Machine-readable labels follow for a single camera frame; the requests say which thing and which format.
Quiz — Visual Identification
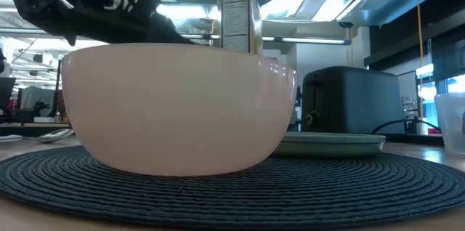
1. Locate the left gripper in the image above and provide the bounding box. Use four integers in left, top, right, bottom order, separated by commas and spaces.
7, 0, 195, 45

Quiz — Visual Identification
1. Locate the blue yellow cereal box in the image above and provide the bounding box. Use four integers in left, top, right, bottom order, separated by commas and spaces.
217, 0, 264, 54

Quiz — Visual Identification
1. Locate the pink plastic bowl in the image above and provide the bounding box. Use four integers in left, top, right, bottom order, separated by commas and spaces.
60, 43, 298, 177

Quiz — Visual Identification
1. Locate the metal spoon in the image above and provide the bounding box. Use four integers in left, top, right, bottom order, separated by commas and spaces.
34, 128, 76, 144

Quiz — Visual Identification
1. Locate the round dark woven placemat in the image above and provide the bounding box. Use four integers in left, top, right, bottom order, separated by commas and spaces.
0, 146, 465, 230

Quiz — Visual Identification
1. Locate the pale green plate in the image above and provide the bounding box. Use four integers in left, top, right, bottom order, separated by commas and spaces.
271, 131, 387, 158

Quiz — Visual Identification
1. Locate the clear plastic container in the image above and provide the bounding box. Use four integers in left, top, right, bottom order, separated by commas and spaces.
434, 92, 465, 156

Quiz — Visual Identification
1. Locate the ceiling strip light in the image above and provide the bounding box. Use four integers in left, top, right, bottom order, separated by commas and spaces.
181, 33, 350, 46

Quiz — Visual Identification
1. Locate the dark background machine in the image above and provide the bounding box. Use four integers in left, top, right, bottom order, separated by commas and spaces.
290, 87, 303, 132

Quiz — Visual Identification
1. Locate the dark background monitor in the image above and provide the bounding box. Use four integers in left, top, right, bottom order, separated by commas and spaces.
0, 77, 17, 108

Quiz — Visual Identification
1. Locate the black two-slot toaster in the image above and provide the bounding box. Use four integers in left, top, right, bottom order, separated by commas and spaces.
300, 66, 406, 136

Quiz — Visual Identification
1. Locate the black toaster power cable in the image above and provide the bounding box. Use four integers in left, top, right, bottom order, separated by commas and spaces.
370, 117, 443, 136

